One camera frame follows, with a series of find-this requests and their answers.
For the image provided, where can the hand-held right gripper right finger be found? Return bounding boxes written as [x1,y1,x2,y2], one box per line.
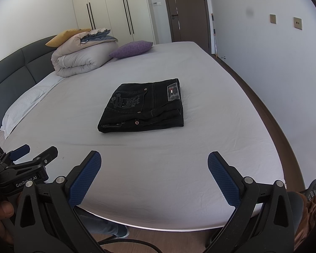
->
[208,151,303,253]

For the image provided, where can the white pillow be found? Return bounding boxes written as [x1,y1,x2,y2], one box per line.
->
[1,76,66,140]

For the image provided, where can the bed with white sheet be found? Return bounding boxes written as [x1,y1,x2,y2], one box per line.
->
[0,41,286,228]

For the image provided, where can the person's left hand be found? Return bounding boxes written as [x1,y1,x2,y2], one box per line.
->
[0,201,15,244]

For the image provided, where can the brown cloth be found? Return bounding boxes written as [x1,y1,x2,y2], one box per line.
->
[297,192,316,233]

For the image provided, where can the beige folded duvet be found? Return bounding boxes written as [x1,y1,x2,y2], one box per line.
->
[51,30,119,78]

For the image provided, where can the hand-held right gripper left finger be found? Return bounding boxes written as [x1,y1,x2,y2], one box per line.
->
[14,151,102,253]

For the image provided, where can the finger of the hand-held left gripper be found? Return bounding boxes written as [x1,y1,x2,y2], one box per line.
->
[33,146,58,168]
[11,144,31,161]

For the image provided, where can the blue folded blanket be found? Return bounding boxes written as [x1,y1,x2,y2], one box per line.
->
[80,29,119,44]

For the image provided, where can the grey padded headboard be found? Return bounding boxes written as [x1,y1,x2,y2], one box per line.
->
[0,35,65,132]

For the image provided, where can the thin pole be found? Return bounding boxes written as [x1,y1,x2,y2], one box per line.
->
[211,13,218,55]

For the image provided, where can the black cable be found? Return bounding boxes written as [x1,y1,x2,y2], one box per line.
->
[95,238,161,253]

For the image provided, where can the brown door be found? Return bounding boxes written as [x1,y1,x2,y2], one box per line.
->
[161,0,210,54]

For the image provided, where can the yellow pillow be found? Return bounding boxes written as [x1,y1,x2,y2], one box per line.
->
[45,28,92,48]

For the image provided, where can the black denim pants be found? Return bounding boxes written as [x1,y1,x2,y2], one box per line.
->
[97,78,185,133]

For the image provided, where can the person's leg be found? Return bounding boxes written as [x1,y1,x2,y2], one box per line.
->
[78,211,129,239]

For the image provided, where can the cream wardrobe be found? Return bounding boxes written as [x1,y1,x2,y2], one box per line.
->
[71,0,162,46]

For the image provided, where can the purple pillow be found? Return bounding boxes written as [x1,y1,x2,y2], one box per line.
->
[109,41,154,59]

